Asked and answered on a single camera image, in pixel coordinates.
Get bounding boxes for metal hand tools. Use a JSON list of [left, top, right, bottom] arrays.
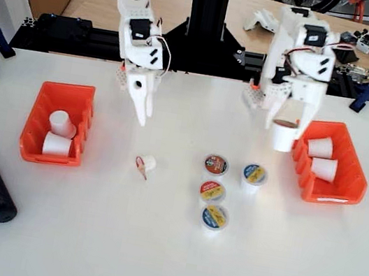
[[332, 62, 369, 87]]

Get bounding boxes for orange stand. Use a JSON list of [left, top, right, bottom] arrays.
[[352, 0, 368, 23]]

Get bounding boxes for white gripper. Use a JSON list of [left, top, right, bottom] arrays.
[[263, 47, 336, 144], [108, 36, 168, 129]]

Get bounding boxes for blue lid coffee pod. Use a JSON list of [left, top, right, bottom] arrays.
[[45, 108, 80, 140], [196, 201, 233, 237], [41, 131, 74, 159], [237, 161, 270, 197]]

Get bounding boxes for black printed plastic part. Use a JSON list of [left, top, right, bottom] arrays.
[[333, 31, 364, 67]]

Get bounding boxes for brown lid coffee pod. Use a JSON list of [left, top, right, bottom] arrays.
[[200, 152, 231, 184]]

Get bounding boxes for white printed plastic part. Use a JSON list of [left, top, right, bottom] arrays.
[[242, 5, 283, 37]]

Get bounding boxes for orange plastic storage bin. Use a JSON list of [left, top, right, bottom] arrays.
[[282, 114, 369, 212], [15, 75, 99, 171]]

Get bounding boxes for black aluminium frame rail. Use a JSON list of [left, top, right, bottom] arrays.
[[8, 8, 363, 104]]

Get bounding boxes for coffee pod with peeled lid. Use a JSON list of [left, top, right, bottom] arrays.
[[131, 152, 158, 182]]

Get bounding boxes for red lid coffee pod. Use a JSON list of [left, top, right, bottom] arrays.
[[267, 117, 300, 154], [308, 154, 340, 185], [196, 178, 228, 208], [304, 134, 336, 161]]

